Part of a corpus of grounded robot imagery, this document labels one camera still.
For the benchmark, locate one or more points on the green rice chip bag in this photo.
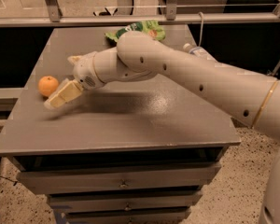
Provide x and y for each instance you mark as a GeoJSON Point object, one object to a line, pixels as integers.
{"type": "Point", "coordinates": [151, 28]}

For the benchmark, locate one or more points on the metal railing frame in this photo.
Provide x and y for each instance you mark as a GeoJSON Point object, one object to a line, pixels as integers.
{"type": "Point", "coordinates": [76, 13]}

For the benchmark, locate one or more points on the grey drawer cabinet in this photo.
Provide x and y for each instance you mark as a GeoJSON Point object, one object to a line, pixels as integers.
{"type": "Point", "coordinates": [128, 153]}

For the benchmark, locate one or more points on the orange fruit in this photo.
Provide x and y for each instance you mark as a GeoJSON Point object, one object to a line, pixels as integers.
{"type": "Point", "coordinates": [47, 85]}

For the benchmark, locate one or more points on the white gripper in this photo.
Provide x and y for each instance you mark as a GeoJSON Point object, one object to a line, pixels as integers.
{"type": "Point", "coordinates": [84, 71]}

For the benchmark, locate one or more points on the clear plastic water bottle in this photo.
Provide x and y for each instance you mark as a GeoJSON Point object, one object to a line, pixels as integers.
{"type": "Point", "coordinates": [198, 51]}

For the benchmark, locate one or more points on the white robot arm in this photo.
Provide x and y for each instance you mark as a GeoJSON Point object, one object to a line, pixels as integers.
{"type": "Point", "coordinates": [250, 97]}

